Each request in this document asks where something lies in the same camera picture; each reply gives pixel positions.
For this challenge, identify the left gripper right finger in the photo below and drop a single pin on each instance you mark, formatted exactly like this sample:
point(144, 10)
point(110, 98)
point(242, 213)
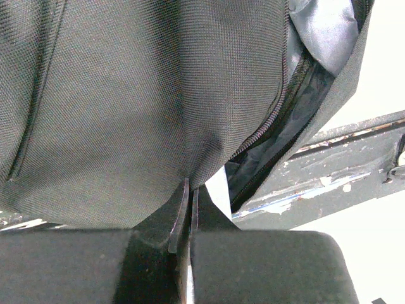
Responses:
point(231, 265)

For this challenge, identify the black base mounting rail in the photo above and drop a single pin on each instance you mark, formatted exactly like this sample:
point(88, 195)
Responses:
point(338, 169)

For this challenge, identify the black student backpack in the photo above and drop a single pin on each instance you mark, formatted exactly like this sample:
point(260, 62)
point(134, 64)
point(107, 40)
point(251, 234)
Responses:
point(108, 106)

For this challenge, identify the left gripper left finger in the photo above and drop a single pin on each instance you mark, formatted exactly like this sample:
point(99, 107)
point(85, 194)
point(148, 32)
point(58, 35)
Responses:
point(48, 264)

